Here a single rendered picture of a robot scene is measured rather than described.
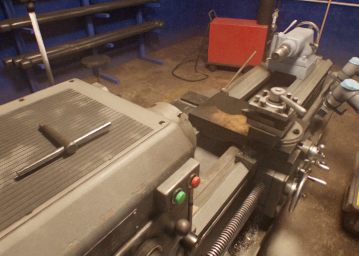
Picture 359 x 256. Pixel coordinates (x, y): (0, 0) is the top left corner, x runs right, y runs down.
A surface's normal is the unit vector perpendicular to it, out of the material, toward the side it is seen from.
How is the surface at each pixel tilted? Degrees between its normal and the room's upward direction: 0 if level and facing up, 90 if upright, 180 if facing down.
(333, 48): 90
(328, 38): 90
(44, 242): 45
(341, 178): 0
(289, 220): 0
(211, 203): 36
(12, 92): 90
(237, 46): 90
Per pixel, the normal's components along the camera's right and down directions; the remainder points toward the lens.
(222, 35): -0.32, 0.52
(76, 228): 0.55, -0.35
